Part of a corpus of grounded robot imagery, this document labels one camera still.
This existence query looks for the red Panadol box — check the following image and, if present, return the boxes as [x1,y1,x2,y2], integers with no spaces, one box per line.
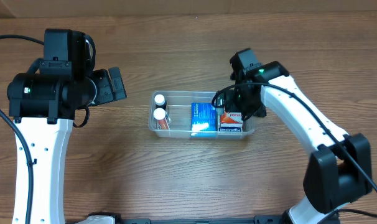
[219,111,243,128]

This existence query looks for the white Hansaplast plaster box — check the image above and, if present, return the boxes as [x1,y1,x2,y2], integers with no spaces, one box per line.
[218,127,242,133]

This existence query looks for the blue VapoDrops lozenge box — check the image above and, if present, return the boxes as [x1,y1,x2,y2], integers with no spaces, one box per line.
[191,103,217,138]

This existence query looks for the dark tube with white cap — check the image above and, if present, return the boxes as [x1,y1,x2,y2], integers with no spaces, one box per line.
[154,94,167,110]

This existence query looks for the orange tube with white cap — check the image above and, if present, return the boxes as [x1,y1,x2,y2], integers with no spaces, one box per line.
[153,108,169,129]

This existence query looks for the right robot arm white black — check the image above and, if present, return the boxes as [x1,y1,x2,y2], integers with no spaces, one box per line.
[212,49,373,223]

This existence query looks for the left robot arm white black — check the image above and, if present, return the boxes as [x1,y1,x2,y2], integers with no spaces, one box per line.
[7,29,127,223]

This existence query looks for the clear plastic container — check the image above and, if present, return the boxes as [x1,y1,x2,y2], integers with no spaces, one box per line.
[149,90,255,139]

